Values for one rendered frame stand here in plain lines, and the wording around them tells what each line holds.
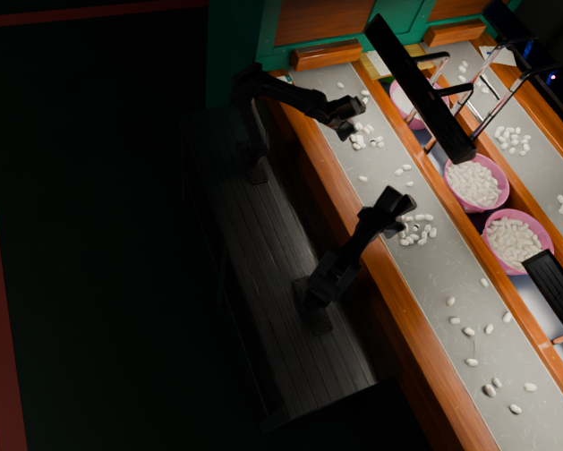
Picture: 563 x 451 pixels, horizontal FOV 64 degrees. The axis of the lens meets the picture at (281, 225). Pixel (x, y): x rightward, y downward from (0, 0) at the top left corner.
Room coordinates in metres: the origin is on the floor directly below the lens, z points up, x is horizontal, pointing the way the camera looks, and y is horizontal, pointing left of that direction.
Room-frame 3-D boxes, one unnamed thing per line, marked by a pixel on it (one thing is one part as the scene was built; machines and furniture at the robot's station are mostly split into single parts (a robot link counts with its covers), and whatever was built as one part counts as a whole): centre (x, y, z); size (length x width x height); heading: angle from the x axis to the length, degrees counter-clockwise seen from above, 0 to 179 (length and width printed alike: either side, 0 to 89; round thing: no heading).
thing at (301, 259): (0.96, -0.19, 0.65); 1.20 x 0.90 x 0.04; 39
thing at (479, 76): (1.58, -0.64, 0.90); 0.20 x 0.19 x 0.45; 41
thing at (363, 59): (1.75, -0.23, 0.77); 0.33 x 0.15 x 0.01; 131
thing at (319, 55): (1.57, 0.06, 0.83); 0.30 x 0.06 x 0.07; 131
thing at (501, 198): (1.25, -0.66, 0.72); 0.27 x 0.27 x 0.10
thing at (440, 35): (2.01, -0.46, 0.83); 0.30 x 0.06 x 0.07; 131
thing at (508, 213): (1.04, -0.84, 0.72); 0.27 x 0.27 x 0.10
